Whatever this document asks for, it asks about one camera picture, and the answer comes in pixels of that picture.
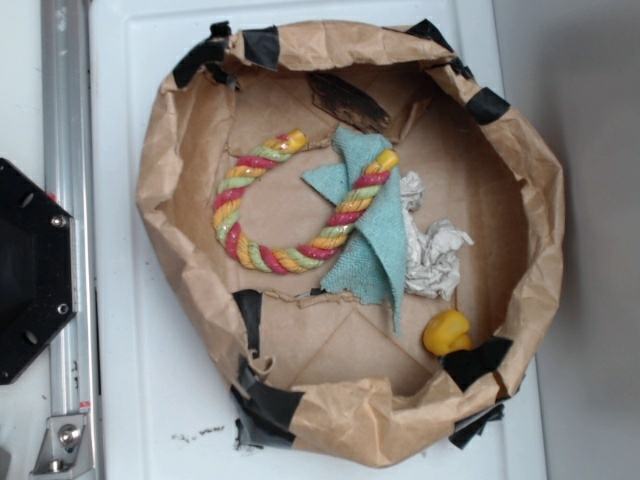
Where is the metal corner bracket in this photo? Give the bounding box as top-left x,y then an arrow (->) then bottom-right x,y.
29,413 -> 94,479

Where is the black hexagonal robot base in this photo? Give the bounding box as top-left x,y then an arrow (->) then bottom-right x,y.
1,159 -> 75,385

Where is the aluminium extrusion rail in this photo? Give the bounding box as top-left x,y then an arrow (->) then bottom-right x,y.
41,1 -> 105,479

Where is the crumpled white paper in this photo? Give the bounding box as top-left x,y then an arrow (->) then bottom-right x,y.
400,171 -> 474,301

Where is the teal woven cloth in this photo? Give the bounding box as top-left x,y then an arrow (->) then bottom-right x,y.
302,127 -> 407,335

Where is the dark wood piece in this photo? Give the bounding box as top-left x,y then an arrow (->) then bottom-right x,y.
308,73 -> 391,134

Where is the multicolored twisted rope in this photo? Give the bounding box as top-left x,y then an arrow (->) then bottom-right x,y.
213,128 -> 400,275

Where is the brown paper bag bin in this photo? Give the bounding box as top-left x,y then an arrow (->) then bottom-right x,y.
136,20 -> 565,467

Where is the yellow rubber duck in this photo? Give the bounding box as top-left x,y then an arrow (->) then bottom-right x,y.
422,310 -> 472,356

